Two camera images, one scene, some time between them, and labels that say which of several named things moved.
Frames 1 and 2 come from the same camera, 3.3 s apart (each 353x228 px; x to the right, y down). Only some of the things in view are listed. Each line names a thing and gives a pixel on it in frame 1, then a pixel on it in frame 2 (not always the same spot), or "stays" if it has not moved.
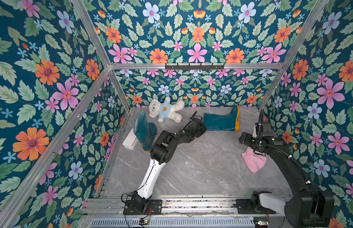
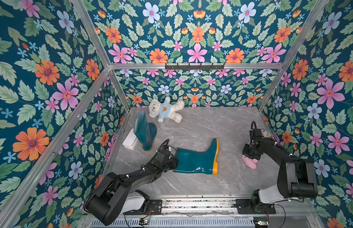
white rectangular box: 130,140 stays
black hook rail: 194,67 stays
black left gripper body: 200,131 -> 170,164
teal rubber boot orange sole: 145,132 stays
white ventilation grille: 173,223 stays
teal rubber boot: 229,122 -> 205,162
